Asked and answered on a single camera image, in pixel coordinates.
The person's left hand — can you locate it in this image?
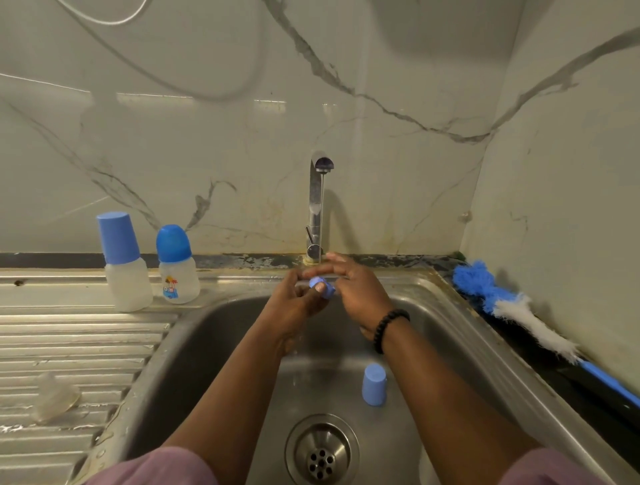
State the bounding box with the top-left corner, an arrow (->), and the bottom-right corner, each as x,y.
260,270 -> 331,355

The person's right hand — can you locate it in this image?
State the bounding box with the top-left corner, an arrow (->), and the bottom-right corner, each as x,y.
300,252 -> 397,337

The blue collar ring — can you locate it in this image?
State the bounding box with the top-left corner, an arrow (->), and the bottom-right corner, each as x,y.
309,276 -> 338,300

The blue cylindrical bottle cap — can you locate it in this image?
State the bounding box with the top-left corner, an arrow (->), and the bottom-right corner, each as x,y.
361,362 -> 389,408

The cartoon print baby bottle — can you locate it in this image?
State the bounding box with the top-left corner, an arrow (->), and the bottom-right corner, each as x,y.
155,224 -> 202,305

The blue and white bottle brush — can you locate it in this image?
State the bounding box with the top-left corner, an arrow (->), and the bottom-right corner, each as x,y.
451,260 -> 640,406

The clear silicone nipple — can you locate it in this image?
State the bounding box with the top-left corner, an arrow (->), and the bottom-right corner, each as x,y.
32,372 -> 82,424

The person's right forearm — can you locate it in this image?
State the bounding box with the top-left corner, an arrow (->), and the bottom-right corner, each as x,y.
378,318 -> 541,485

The person's left forearm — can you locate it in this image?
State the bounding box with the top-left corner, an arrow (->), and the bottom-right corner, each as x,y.
165,334 -> 296,485

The chrome sink faucet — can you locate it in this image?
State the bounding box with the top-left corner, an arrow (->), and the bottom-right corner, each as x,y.
304,152 -> 336,264

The metal sink drain strainer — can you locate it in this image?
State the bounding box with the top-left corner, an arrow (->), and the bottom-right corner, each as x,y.
284,412 -> 361,485

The pink shirt sleeve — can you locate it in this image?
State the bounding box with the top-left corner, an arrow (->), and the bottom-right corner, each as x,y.
498,446 -> 611,485
85,446 -> 219,485

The stainless steel sink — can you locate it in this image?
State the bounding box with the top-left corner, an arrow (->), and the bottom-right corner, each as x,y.
0,264 -> 640,485

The black bead bracelet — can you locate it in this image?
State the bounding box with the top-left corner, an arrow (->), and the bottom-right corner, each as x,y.
372,308 -> 412,355

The white cable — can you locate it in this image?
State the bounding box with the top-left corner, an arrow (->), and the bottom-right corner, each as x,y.
55,0 -> 151,27

